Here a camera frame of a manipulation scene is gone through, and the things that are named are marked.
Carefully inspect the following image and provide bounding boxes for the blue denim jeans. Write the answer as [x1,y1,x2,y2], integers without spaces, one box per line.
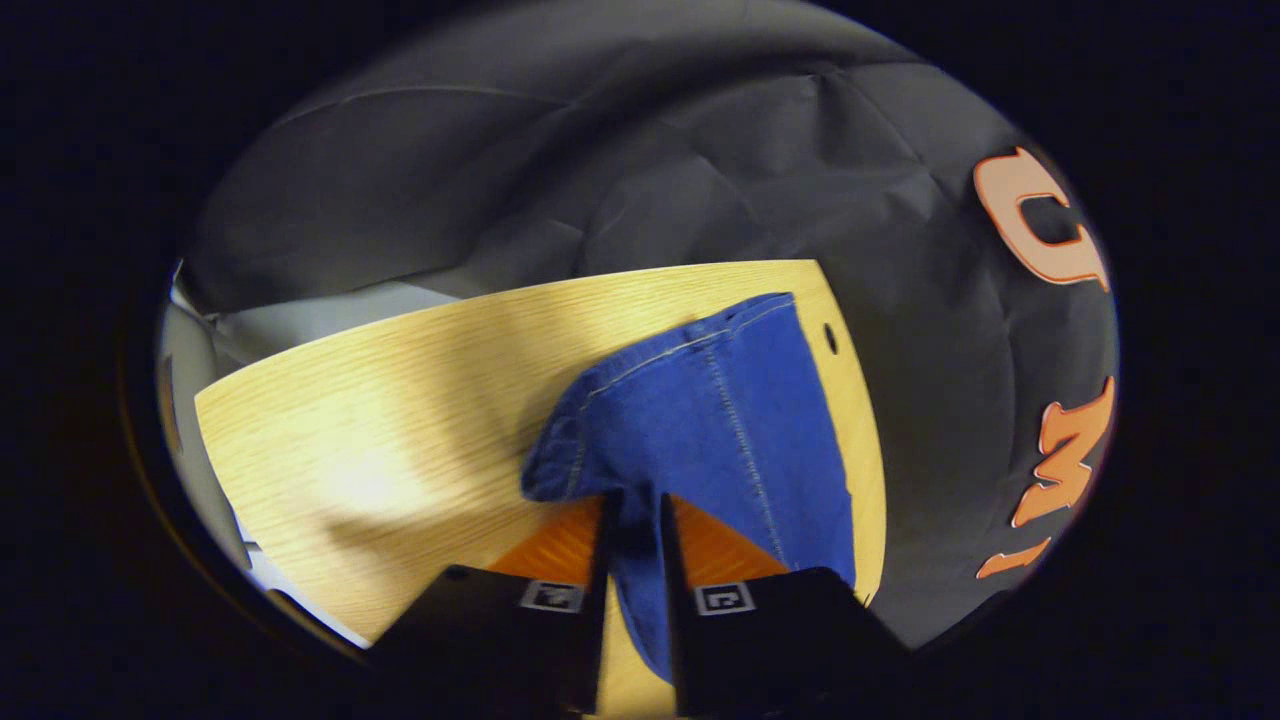
[520,292,859,686]

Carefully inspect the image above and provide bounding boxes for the black backdrop cloth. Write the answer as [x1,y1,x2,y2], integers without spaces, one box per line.
[175,0,1121,651]

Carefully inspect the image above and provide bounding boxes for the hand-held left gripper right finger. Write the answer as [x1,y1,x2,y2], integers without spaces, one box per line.
[658,492,911,717]

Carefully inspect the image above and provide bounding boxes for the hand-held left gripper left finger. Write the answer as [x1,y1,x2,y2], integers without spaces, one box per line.
[365,493,613,716]

